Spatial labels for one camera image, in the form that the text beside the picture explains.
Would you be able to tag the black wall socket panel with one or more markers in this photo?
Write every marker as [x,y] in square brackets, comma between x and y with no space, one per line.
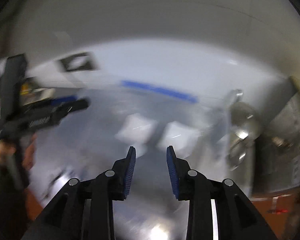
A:
[79,62]

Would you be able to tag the white square dish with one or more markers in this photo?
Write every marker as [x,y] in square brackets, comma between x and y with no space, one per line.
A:
[182,137]
[136,131]

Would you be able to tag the person's left hand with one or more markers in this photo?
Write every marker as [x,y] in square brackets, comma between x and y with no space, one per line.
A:
[8,149]

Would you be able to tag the stainless steel appliance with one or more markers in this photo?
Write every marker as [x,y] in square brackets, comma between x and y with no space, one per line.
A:
[277,163]

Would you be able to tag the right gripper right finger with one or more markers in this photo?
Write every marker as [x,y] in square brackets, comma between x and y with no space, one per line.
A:
[217,210]

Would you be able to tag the clear plastic storage bin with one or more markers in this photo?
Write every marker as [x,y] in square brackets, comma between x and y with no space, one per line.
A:
[84,143]

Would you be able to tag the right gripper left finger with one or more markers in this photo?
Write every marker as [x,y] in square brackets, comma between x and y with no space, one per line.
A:
[84,209]

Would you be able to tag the steel kettle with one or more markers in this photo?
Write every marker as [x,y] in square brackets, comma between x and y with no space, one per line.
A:
[245,127]

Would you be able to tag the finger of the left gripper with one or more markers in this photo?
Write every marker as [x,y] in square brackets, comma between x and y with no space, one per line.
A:
[65,99]

